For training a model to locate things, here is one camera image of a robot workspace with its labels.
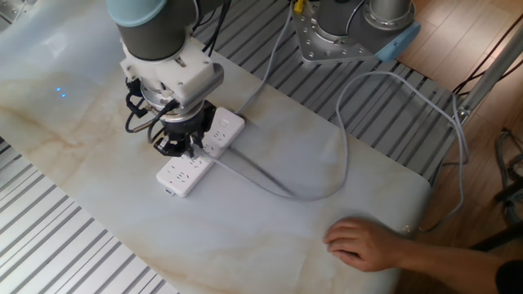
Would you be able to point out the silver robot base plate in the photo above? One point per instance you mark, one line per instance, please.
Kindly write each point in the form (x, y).
(314, 45)

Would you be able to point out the person's right hand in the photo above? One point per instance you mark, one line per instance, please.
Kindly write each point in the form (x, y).
(363, 245)

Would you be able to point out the black chair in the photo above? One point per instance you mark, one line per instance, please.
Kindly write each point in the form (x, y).
(508, 192)

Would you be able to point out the white power strip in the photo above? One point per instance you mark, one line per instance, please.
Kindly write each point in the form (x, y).
(180, 175)

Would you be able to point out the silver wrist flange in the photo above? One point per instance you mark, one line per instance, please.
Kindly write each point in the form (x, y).
(155, 96)

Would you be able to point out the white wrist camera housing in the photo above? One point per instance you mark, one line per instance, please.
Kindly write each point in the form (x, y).
(180, 77)

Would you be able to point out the black shirt sleeve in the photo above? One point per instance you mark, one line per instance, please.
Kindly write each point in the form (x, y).
(510, 279)

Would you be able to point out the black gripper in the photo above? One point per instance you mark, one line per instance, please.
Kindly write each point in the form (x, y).
(186, 128)

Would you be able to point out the yellow connector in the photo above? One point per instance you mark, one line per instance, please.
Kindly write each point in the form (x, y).
(299, 5)

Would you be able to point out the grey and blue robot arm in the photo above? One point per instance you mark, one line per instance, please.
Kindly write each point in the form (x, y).
(155, 32)

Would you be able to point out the person's right forearm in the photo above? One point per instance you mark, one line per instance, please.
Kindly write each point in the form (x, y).
(449, 269)

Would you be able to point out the glossy marble pattern mat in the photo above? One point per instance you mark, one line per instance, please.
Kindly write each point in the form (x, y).
(245, 245)

